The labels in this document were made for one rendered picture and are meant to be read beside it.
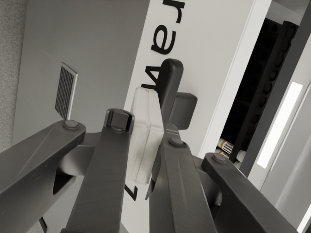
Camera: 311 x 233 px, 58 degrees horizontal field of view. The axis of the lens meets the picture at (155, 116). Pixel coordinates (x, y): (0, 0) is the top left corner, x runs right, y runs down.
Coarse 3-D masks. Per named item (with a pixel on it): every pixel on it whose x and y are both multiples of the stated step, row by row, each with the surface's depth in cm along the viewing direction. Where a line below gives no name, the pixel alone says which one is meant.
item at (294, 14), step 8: (272, 0) 33; (280, 0) 32; (288, 0) 30; (296, 0) 29; (304, 0) 28; (272, 8) 34; (280, 8) 34; (288, 8) 35; (296, 8) 34; (304, 8) 32; (272, 16) 34; (280, 16) 35; (288, 16) 36; (296, 16) 37; (296, 24) 38
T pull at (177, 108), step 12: (168, 60) 18; (168, 72) 18; (180, 72) 18; (156, 84) 19; (168, 84) 18; (168, 96) 19; (180, 96) 20; (192, 96) 21; (168, 108) 19; (180, 108) 20; (192, 108) 21; (168, 120) 20; (180, 120) 21
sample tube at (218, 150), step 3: (216, 150) 33; (219, 150) 32; (219, 153) 32; (222, 153) 32; (225, 153) 32; (225, 156) 32; (228, 156) 32; (237, 162) 31; (240, 162) 31; (237, 165) 30; (240, 165) 30
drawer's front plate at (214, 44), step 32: (160, 0) 24; (192, 0) 21; (224, 0) 19; (256, 0) 17; (160, 32) 24; (192, 32) 21; (224, 32) 19; (256, 32) 19; (160, 64) 24; (192, 64) 21; (224, 64) 19; (128, 96) 28; (224, 96) 20; (192, 128) 21; (128, 224) 28
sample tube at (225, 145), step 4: (220, 140) 32; (224, 140) 32; (220, 144) 32; (224, 144) 32; (228, 144) 31; (232, 144) 31; (224, 148) 31; (228, 148) 31; (232, 148) 31; (228, 152) 31; (240, 152) 30; (244, 152) 30; (236, 156) 30; (240, 156) 30; (240, 160) 30
